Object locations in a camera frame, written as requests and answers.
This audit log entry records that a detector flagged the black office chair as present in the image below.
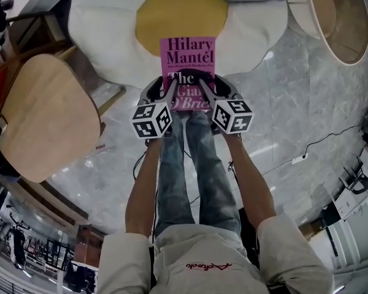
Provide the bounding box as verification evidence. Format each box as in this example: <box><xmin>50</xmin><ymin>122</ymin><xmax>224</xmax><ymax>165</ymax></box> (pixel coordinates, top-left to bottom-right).
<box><xmin>342</xmin><ymin>157</ymin><xmax>368</xmax><ymax>195</ymax></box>

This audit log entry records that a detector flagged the round wooden table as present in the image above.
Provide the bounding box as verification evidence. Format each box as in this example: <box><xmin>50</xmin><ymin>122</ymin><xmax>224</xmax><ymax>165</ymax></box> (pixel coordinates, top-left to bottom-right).
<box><xmin>0</xmin><ymin>55</ymin><xmax>101</xmax><ymax>184</ymax></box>

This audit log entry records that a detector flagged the wooden chair frame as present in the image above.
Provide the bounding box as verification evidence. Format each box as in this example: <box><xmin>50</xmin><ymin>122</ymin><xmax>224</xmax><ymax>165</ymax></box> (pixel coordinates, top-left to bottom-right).
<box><xmin>4</xmin><ymin>9</ymin><xmax>79</xmax><ymax>75</ymax></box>

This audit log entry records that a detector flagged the person's beige shirt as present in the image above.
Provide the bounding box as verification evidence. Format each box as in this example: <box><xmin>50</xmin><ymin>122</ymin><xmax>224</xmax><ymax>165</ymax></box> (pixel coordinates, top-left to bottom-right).
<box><xmin>94</xmin><ymin>225</ymin><xmax>334</xmax><ymax>294</ymax></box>

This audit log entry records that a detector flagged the black floor cable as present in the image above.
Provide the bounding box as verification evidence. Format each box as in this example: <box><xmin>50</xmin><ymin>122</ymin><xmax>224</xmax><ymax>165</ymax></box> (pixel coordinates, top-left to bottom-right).
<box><xmin>304</xmin><ymin>123</ymin><xmax>362</xmax><ymax>155</ymax></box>

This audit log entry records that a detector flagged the person's leg in jeans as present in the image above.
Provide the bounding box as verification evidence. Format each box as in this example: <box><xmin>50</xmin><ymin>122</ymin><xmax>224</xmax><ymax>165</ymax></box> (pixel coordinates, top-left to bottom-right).
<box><xmin>183</xmin><ymin>110</ymin><xmax>243</xmax><ymax>237</ymax></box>
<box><xmin>154</xmin><ymin>111</ymin><xmax>190</xmax><ymax>237</ymax></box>

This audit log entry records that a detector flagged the person's left leg in jeans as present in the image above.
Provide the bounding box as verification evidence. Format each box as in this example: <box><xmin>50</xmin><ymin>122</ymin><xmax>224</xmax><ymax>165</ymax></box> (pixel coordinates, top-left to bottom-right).
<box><xmin>154</xmin><ymin>111</ymin><xmax>190</xmax><ymax>237</ymax></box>

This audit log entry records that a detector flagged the person's left forearm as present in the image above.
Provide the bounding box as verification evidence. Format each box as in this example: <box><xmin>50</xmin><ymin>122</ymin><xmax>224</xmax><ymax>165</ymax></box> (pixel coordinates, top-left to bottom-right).
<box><xmin>127</xmin><ymin>137</ymin><xmax>170</xmax><ymax>240</ymax></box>

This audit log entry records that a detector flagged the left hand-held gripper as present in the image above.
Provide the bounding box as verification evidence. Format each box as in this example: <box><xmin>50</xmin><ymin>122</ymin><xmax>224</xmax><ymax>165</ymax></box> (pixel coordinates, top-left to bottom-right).
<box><xmin>131</xmin><ymin>75</ymin><xmax>178</xmax><ymax>141</ymax></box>

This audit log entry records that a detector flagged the person's right leg in jeans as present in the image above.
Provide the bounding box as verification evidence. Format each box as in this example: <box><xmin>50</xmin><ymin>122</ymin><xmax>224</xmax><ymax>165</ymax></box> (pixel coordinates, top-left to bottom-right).
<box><xmin>183</xmin><ymin>110</ymin><xmax>243</xmax><ymax>237</ymax></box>

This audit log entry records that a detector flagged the person's right forearm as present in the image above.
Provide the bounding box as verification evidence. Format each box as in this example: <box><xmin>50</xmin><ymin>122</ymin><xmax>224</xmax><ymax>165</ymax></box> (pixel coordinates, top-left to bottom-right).
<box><xmin>224</xmin><ymin>132</ymin><xmax>277</xmax><ymax>237</ymax></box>

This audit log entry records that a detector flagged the pink book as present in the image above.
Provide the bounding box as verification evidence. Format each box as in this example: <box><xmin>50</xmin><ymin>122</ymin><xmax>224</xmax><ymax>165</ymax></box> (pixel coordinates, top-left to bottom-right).
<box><xmin>159</xmin><ymin>37</ymin><xmax>217</xmax><ymax>112</ymax></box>

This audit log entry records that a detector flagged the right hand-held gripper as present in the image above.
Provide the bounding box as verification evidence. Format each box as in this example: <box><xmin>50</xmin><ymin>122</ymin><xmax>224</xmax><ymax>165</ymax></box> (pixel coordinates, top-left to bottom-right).
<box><xmin>197</xmin><ymin>75</ymin><xmax>255</xmax><ymax>135</ymax></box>

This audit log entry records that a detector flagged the black metal rack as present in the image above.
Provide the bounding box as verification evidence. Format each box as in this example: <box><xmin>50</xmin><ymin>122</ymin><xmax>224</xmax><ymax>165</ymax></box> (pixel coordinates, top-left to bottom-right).
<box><xmin>45</xmin><ymin>238</ymin><xmax>75</xmax><ymax>271</ymax></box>

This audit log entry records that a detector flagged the white power strip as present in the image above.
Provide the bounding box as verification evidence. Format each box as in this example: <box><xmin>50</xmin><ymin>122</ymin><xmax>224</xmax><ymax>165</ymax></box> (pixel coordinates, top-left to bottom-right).
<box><xmin>289</xmin><ymin>153</ymin><xmax>310</xmax><ymax>165</ymax></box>

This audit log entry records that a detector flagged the white egg-shaped sofa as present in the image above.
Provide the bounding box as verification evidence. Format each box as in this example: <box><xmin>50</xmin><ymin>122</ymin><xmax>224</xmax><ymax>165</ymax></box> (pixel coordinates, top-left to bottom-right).
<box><xmin>67</xmin><ymin>0</ymin><xmax>288</xmax><ymax>89</ymax></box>

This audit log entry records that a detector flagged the white cabinet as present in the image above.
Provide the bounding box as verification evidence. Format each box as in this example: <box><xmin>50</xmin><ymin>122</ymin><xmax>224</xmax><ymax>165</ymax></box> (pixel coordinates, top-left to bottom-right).
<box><xmin>321</xmin><ymin>147</ymin><xmax>368</xmax><ymax>257</ymax></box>

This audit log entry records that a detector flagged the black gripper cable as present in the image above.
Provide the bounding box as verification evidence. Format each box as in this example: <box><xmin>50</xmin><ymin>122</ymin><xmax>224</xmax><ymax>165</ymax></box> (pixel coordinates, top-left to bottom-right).
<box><xmin>131</xmin><ymin>139</ymin><xmax>162</xmax><ymax>182</ymax></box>

